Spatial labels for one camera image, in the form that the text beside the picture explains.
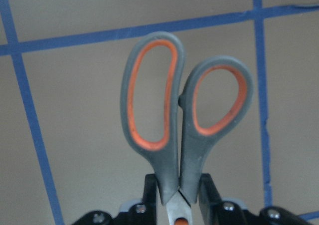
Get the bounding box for grey orange scissors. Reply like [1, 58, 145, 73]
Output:
[120, 31, 253, 225]

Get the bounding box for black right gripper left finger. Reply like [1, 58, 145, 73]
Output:
[142, 174, 158, 225]

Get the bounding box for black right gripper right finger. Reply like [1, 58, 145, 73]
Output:
[198, 173, 222, 225]

